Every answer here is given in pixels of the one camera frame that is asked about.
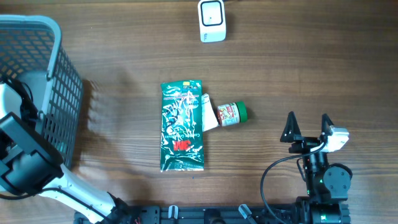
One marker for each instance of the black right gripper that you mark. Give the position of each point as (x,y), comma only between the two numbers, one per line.
(304,143)

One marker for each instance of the green lid Knorr jar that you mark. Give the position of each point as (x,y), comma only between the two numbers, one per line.
(232,113)

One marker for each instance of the white small packet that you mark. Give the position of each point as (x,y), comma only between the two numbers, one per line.
(209,120)

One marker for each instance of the green gloves package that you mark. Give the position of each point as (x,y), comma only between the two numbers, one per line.
(181,140)

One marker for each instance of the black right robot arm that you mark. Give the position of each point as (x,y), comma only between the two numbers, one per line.
(327,184)

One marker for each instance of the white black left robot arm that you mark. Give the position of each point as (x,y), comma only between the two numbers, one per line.
(31,166)

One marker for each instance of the white barcode scanner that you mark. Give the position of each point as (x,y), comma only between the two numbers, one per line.
(212,20)

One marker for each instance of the grey plastic basket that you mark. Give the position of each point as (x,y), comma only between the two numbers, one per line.
(32,53)

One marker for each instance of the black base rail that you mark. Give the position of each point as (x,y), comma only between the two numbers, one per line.
(229,215)

